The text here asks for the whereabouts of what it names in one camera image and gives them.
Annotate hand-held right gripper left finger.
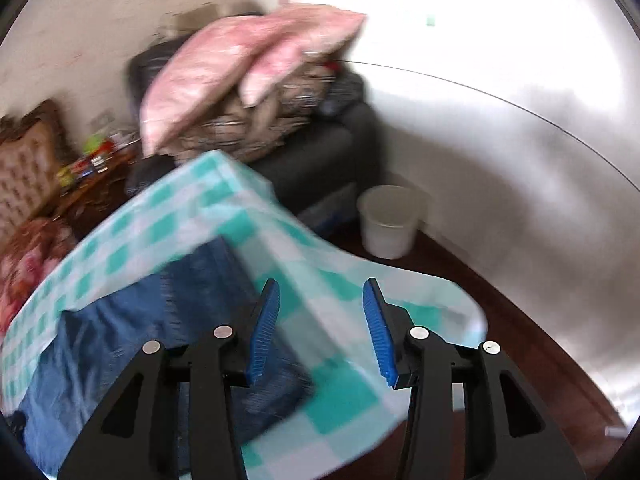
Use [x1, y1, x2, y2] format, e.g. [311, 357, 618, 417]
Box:
[57, 278, 281, 480]

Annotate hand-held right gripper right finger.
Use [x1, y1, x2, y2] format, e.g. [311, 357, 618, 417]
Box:
[362, 277, 587, 480]

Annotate dark blue towel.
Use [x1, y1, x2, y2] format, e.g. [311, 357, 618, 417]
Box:
[12, 237, 316, 480]

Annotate white plastic bucket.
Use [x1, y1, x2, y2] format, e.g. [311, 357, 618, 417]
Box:
[356, 185, 422, 260]

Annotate green checkered tablecloth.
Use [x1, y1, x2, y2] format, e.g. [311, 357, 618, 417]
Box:
[0, 150, 488, 480]

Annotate black leather sofa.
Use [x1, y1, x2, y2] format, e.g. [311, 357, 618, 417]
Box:
[125, 40, 383, 241]

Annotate striped brown cushions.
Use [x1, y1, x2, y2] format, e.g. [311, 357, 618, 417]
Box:
[170, 57, 346, 166]

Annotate dark wooden nightstand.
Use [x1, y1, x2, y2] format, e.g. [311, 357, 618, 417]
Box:
[50, 145, 146, 241]

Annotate red floral blanket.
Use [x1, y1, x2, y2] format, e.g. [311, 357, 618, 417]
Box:
[0, 217, 78, 331]

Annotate pink pillow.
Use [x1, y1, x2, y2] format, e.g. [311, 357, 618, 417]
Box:
[239, 9, 368, 107]
[139, 10, 321, 157]

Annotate tufted brown headboard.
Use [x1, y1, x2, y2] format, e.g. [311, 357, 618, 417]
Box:
[0, 99, 68, 246]

